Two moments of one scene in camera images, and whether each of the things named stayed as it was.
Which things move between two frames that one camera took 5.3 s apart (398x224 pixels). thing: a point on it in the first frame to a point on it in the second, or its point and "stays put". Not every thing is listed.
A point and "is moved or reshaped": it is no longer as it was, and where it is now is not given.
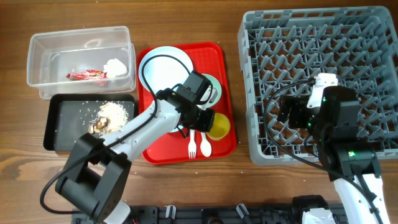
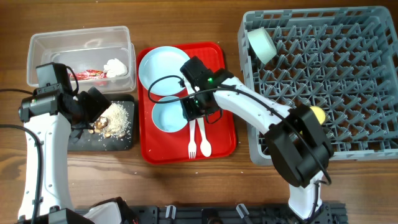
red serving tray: (208, 58) stays put
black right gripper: (299, 105) to (190, 112)
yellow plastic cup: (220, 127) is moved or reshaped
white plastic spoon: (205, 146) stays put
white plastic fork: (192, 145) stays put
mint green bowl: (216, 92) is moved or reshaped
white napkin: (115, 68) stays put
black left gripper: (206, 126) to (97, 104)
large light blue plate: (163, 72) stays put
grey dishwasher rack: (359, 45) stays put
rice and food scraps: (110, 116) stays put
